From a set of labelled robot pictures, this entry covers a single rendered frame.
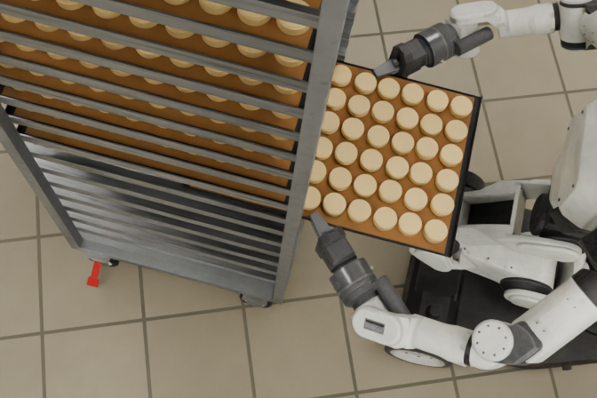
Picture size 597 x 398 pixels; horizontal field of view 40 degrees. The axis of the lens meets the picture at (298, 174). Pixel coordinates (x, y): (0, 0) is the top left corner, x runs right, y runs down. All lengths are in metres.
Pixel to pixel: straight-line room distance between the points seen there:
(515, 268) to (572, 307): 0.74
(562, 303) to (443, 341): 0.24
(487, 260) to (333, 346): 0.57
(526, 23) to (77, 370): 1.58
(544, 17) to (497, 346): 0.81
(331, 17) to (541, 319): 0.82
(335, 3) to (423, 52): 1.00
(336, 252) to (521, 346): 0.42
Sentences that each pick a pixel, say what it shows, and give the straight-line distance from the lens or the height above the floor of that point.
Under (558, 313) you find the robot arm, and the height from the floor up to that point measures 1.03.
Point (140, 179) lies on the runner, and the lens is 1.82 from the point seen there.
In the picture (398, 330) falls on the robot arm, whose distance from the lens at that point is 1.66.
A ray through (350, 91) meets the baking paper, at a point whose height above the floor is 0.80.
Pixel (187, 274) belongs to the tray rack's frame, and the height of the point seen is 0.15.
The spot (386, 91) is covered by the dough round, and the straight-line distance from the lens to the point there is 1.90.
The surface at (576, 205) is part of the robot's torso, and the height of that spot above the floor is 1.02.
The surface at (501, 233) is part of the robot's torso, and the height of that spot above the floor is 0.66.
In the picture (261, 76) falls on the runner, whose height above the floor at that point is 1.41.
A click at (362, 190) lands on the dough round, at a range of 1.79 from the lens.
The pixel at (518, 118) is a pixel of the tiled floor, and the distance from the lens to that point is 2.91.
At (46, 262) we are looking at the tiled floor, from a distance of 2.64.
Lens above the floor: 2.48
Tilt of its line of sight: 68 degrees down
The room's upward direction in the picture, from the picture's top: 10 degrees clockwise
